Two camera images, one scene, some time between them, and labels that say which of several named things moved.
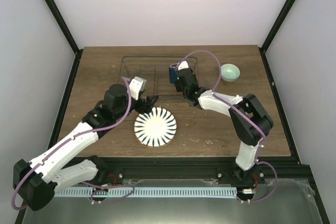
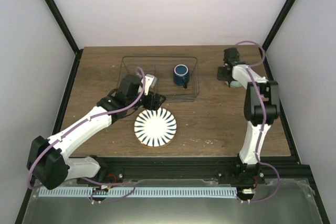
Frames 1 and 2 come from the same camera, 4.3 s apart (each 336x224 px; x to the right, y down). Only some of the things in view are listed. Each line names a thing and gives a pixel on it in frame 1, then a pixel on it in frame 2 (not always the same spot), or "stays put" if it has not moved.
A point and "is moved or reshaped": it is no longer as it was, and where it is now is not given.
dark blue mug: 173,69 is moved or reshaped
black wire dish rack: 156,70 stays put
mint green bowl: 229,72 is moved or reshaped
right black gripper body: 177,87 → 222,76
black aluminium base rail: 290,173 stays put
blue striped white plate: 156,129 stays put
